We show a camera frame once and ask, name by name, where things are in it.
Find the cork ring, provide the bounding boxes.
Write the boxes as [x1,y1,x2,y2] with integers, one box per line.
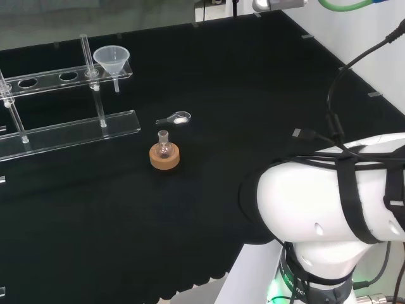
[149,142,181,171]

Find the clear plastic funnel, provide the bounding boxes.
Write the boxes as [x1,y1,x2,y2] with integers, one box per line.
[92,46,130,93]

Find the black cable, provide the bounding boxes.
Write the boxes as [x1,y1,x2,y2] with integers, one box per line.
[293,18,405,153]

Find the small round-bottom glass flask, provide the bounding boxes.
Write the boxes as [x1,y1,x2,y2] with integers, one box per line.
[157,129,173,160]

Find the green cable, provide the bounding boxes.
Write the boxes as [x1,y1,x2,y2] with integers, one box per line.
[318,0,377,13]

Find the black bench cloth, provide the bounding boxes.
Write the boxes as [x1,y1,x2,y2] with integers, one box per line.
[0,9,405,304]

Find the clear acrylic funnel stand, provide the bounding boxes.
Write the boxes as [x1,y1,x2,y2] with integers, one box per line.
[0,33,142,162]

